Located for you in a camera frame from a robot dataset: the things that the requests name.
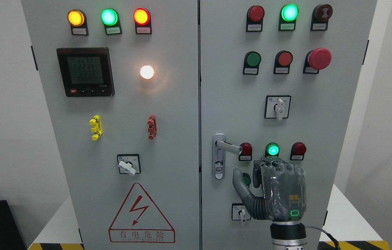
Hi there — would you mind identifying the green indicator light top right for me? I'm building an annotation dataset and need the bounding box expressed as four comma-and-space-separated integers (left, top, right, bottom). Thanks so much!
278, 3, 299, 31

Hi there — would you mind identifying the red indicator light top left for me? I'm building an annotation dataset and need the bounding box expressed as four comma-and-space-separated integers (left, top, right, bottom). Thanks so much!
133, 8, 153, 34

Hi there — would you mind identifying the grey cabinet door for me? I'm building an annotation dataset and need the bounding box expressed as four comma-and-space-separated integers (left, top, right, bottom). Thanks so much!
200, 0, 377, 250
22, 0, 200, 250

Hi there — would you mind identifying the left white rotary selector switch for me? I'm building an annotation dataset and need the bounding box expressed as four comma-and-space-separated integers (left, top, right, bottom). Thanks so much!
117, 154, 141, 177

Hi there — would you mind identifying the red indicator light middle left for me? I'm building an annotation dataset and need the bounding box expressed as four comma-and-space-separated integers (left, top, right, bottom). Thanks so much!
238, 142, 253, 161

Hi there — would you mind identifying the right white rotary selector switch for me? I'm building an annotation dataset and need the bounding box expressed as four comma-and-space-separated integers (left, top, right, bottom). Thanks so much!
264, 95, 291, 121

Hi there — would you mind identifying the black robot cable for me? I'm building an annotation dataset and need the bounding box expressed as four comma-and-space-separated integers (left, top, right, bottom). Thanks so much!
305, 226, 342, 250

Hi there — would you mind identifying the dark red buzzer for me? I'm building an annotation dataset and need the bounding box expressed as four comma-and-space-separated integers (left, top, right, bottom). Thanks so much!
310, 4, 333, 31

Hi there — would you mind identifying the silver cabinet door handle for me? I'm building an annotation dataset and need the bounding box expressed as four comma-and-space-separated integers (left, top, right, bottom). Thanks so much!
212, 133, 243, 180

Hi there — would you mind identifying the red terminal connector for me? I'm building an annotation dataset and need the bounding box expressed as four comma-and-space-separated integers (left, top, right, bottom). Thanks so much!
147, 115, 157, 140

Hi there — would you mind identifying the green indicator light middle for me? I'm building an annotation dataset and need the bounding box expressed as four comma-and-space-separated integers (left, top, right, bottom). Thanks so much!
264, 142, 280, 158

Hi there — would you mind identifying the green push button upper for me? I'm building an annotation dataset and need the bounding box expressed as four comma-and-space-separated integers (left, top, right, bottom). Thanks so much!
243, 51, 261, 75

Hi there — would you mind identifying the green indicator light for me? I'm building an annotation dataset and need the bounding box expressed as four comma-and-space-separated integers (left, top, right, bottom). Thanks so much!
278, 3, 299, 31
264, 142, 280, 158
100, 8, 122, 35

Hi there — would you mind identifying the white glowing indicator light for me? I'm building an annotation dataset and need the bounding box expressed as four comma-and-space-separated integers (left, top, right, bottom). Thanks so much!
139, 65, 155, 80

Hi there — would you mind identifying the red indicator light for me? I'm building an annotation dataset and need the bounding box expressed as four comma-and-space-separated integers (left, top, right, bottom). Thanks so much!
290, 142, 306, 160
133, 8, 153, 34
238, 142, 253, 161
246, 5, 265, 33

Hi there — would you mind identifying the green indicator light top left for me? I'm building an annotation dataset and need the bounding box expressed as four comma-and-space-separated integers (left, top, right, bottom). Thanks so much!
100, 8, 122, 35

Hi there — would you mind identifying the red electric hazard warning sticker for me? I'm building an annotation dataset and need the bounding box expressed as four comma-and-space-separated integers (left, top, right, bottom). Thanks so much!
108, 183, 175, 243

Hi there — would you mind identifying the right grey cabinet door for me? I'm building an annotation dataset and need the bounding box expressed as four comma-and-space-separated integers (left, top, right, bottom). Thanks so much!
200, 0, 377, 250

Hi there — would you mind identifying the left grey cabinet door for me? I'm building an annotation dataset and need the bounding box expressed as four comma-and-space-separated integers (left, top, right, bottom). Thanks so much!
22, 0, 200, 250

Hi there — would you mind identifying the black digital power meter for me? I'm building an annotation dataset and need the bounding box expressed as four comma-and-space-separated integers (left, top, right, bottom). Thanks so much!
56, 47, 115, 97

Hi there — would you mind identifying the white rotary selector switch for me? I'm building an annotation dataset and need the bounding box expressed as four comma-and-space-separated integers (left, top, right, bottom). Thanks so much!
117, 154, 141, 177
264, 95, 291, 121

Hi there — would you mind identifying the small white rotary switch bottom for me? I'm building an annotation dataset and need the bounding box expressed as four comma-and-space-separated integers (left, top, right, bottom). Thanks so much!
231, 203, 252, 227

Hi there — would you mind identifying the red emergency stop mushroom button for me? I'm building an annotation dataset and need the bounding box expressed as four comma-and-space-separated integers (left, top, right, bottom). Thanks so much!
303, 48, 332, 74

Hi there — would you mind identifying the red indicator light top right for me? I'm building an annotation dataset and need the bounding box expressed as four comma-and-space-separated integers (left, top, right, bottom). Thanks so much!
246, 5, 265, 33

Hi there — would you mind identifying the yellow terminal connector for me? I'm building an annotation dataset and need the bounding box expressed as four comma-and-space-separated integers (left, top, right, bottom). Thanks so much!
89, 115, 103, 141

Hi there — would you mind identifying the red push button upper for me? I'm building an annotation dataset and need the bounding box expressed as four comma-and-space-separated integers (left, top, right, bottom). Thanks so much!
273, 50, 293, 74

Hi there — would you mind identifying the yellow indicator light top left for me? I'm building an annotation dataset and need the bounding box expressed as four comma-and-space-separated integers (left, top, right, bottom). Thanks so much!
67, 9, 89, 35

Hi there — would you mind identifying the red indicator light middle right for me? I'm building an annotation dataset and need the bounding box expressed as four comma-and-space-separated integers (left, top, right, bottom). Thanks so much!
290, 142, 306, 160

